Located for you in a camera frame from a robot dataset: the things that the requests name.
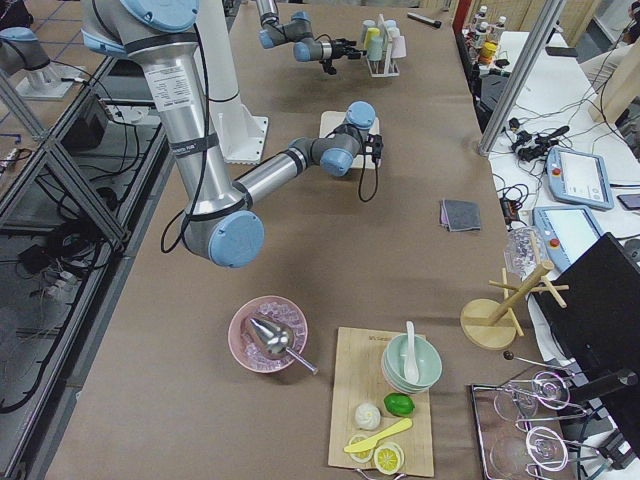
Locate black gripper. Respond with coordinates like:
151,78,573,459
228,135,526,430
329,38,362,60

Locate green plastic cup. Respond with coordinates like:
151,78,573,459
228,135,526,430
366,36,383,62

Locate cream rabbit tray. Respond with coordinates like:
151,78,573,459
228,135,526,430
319,111,380,170

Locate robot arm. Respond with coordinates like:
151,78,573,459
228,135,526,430
256,0,363,75
82,1,376,268

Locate yellow plastic cup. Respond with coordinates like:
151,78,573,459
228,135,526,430
364,27,380,46

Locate grey plastic cup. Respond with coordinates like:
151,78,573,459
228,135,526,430
361,19,376,37

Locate pink plastic cup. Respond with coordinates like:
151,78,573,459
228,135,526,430
391,35,407,60

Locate clear plastic cup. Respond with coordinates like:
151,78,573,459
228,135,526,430
504,226,548,278

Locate grey folded cloth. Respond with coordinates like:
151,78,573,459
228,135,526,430
440,199,482,232

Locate blue teach pendant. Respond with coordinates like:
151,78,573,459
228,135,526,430
533,205,603,272
546,146,614,211

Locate pink bowl with ice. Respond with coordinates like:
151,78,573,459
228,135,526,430
228,296,308,373

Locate metal ice scoop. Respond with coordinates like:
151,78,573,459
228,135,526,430
244,313,318,375

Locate wooden mug tree stand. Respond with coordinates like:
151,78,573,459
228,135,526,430
460,257,569,350

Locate stacked green bowls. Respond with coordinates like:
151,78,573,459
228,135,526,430
381,334,444,396

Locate white ceramic spoon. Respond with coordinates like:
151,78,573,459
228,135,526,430
404,320,420,384

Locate wooden cutting board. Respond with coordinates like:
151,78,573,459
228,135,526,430
328,327,434,477

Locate green lime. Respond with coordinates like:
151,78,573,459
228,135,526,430
383,392,415,417

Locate white steamed bun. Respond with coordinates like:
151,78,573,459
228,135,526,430
354,402,381,431

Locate black monitor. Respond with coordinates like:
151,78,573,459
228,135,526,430
536,231,640,396

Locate yellow plastic knife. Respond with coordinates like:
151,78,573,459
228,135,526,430
343,418,413,454

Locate lemon slice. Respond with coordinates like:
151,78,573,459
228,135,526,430
373,442,405,475
347,433,376,465

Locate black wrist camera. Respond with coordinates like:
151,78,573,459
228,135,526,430
365,133,384,169
320,59,337,75

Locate white wire cup rack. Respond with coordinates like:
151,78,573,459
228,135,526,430
364,14,400,78

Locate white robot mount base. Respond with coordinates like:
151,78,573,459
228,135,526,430
196,0,269,164

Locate aluminium frame post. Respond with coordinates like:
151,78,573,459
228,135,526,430
478,0,566,157

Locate black wire glass rack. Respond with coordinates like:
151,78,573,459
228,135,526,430
469,361,638,479

